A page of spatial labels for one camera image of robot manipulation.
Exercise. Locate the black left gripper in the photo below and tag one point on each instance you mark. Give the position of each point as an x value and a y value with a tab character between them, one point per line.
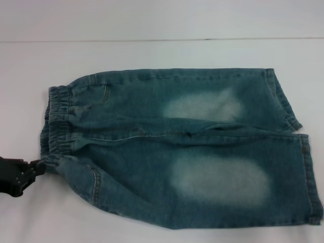
8	174

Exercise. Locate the blue denim shorts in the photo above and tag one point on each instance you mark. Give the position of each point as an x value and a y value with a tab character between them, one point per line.
177	152

